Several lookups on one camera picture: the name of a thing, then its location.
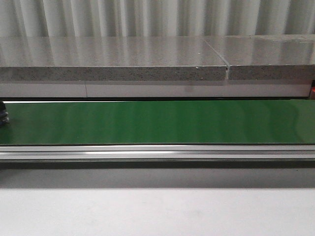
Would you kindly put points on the red mushroom push button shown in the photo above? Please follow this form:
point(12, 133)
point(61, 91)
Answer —
point(4, 119)

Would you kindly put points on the green conveyor belt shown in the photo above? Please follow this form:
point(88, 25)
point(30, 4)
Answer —
point(161, 122)

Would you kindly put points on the grey stone countertop slab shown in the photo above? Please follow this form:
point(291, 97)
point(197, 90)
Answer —
point(109, 59)

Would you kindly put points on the white pleated curtain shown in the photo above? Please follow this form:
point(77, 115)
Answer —
point(155, 17)

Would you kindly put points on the aluminium conveyor side rail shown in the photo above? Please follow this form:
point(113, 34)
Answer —
point(94, 153)

